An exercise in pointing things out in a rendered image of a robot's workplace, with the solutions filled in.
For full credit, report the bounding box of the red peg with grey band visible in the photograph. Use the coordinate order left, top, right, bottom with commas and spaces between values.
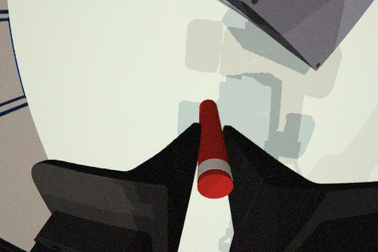
196, 98, 233, 199

